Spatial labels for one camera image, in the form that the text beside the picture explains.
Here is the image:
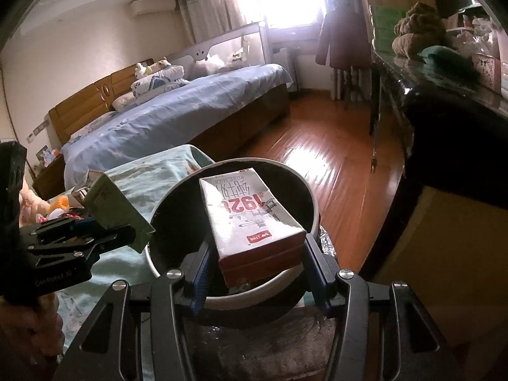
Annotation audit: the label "round bin with black bag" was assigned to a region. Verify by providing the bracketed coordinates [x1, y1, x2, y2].
[145, 158, 321, 311]

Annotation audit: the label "wall switch panel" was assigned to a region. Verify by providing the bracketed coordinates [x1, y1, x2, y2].
[26, 124, 49, 142]

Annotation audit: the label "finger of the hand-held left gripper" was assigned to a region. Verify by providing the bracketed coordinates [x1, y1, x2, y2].
[30, 224, 137, 266]
[26, 215, 104, 243]

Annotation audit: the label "teal floral bedspread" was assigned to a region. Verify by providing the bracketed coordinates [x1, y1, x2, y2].
[56, 145, 215, 381]

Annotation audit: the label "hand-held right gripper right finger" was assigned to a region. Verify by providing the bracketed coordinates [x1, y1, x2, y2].
[304, 236, 457, 381]

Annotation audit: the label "brown knitted cloth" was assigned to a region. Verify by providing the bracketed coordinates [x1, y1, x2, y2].
[392, 2, 447, 58]

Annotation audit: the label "stack of green packets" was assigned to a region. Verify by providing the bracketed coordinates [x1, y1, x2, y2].
[371, 4, 409, 52]

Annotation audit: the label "white air conditioner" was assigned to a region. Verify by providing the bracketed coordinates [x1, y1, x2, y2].
[129, 0, 177, 17]

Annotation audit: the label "white red milk carton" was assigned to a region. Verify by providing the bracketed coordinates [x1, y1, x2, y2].
[198, 167, 307, 288]

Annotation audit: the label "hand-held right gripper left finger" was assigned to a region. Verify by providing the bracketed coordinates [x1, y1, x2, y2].
[53, 242, 217, 381]

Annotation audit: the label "green cardboard box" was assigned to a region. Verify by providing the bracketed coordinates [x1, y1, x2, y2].
[81, 171, 156, 253]

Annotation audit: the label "white pillow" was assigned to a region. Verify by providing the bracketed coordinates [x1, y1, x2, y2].
[112, 91, 138, 112]

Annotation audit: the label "photo frame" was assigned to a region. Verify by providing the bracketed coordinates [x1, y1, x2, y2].
[35, 145, 55, 167]

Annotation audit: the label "wooden nightstand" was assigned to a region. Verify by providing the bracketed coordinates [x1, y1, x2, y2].
[32, 155, 67, 201]

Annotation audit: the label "white plastic bags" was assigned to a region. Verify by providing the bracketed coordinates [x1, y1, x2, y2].
[452, 16, 501, 55]

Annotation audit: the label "green folded cloth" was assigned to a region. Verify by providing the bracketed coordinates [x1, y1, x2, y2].
[421, 45, 479, 81]

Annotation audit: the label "dark glossy dresser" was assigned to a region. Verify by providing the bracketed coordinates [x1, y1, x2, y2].
[368, 45, 508, 282]

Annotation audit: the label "white floor appliance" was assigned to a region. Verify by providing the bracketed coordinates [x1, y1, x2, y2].
[274, 45, 297, 84]

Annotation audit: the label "dark hanging coat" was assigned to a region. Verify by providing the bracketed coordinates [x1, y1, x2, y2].
[315, 0, 374, 70]

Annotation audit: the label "beige curtains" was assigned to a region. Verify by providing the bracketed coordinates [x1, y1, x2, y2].
[177, 0, 255, 44]

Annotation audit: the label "silver foil mat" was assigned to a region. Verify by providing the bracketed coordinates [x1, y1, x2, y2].
[317, 228, 339, 259]

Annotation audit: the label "folded white blue blanket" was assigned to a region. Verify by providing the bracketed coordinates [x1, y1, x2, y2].
[131, 65, 191, 97]

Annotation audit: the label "pink white plush cushion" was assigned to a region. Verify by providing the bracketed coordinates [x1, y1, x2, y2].
[194, 53, 228, 74]

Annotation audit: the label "small open cardboard box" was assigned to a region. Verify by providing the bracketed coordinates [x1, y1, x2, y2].
[69, 170, 104, 208]

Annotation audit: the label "person's left hand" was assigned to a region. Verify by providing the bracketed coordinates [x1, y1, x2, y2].
[0, 294, 66, 381]

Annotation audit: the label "grey bed guard rail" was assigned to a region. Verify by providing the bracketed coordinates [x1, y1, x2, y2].
[164, 22, 271, 80]

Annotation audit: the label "small white plush toy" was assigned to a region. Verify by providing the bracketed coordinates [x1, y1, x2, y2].
[135, 59, 172, 78]

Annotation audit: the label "floral storage box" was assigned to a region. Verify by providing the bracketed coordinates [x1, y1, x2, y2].
[470, 51, 508, 97]

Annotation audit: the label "white radiator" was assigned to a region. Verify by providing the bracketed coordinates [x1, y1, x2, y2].
[329, 67, 370, 102]

